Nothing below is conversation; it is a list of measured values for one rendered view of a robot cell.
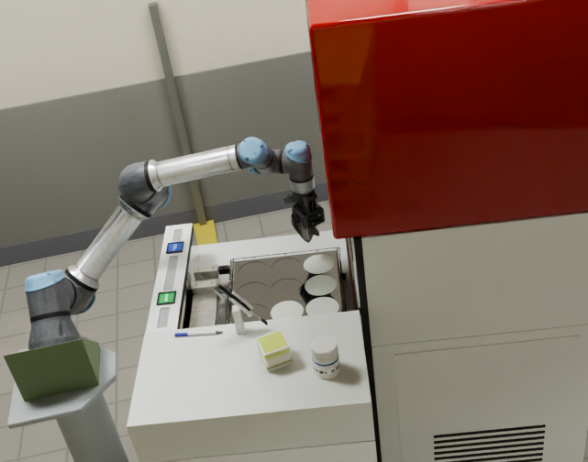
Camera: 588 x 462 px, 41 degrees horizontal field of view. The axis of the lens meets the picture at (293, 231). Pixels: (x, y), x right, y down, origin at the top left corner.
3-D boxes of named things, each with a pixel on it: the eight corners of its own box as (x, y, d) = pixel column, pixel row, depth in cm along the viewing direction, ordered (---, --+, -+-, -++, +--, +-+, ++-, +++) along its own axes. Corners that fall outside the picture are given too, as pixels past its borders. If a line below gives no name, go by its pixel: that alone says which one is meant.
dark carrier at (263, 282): (337, 251, 261) (337, 249, 261) (345, 321, 233) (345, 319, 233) (234, 262, 263) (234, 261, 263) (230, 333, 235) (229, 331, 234)
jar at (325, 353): (339, 358, 211) (336, 333, 205) (341, 378, 205) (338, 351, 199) (313, 361, 211) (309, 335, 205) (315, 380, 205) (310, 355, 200)
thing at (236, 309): (257, 324, 226) (249, 288, 218) (257, 333, 223) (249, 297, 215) (236, 326, 226) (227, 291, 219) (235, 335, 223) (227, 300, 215)
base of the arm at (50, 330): (21, 353, 226) (16, 319, 228) (39, 353, 241) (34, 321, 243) (72, 341, 226) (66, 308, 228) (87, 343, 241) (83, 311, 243)
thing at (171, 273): (200, 254, 282) (192, 222, 274) (186, 365, 237) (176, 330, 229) (174, 257, 282) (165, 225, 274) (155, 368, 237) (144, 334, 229)
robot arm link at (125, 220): (32, 299, 244) (136, 157, 242) (57, 300, 258) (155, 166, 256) (59, 323, 241) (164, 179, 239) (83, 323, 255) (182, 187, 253)
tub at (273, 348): (283, 346, 217) (281, 328, 213) (294, 364, 211) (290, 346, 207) (258, 356, 215) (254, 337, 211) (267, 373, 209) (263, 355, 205)
